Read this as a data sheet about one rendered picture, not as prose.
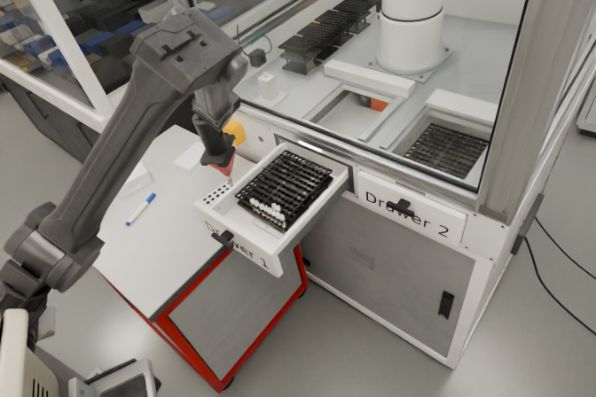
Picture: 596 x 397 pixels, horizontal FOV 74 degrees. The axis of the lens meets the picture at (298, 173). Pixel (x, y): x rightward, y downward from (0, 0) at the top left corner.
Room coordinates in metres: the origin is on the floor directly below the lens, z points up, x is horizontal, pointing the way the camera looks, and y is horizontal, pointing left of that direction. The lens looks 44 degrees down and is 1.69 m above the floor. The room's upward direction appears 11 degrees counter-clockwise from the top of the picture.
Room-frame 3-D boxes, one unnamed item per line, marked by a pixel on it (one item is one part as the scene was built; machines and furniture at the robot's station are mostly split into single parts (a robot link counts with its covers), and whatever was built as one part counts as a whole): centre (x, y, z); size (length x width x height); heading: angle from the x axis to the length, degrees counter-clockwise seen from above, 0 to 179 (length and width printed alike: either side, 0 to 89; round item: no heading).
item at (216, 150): (0.79, 0.19, 1.08); 0.10 x 0.07 x 0.07; 160
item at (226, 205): (0.80, 0.04, 0.86); 0.40 x 0.26 x 0.06; 133
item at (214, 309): (0.96, 0.46, 0.38); 0.62 x 0.58 x 0.76; 43
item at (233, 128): (1.10, 0.19, 0.88); 0.07 x 0.05 x 0.07; 43
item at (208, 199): (0.89, 0.25, 0.78); 0.12 x 0.08 x 0.04; 124
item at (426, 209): (0.64, -0.26, 0.87); 0.29 x 0.02 x 0.11; 43
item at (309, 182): (0.79, 0.04, 0.87); 0.22 x 0.18 x 0.06; 133
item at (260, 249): (0.65, 0.19, 0.87); 0.29 x 0.02 x 0.11; 43
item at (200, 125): (0.80, 0.19, 1.14); 0.07 x 0.06 x 0.07; 141
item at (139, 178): (1.07, 0.58, 0.79); 0.13 x 0.09 x 0.05; 118
